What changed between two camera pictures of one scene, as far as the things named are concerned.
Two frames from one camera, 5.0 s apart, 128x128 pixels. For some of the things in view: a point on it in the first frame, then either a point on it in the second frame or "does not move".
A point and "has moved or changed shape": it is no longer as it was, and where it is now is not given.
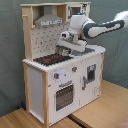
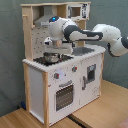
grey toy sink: [76, 52] does not move
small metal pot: [62, 50] has moved or changed shape
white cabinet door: [90, 80] does not move
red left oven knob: [56, 75] does not move
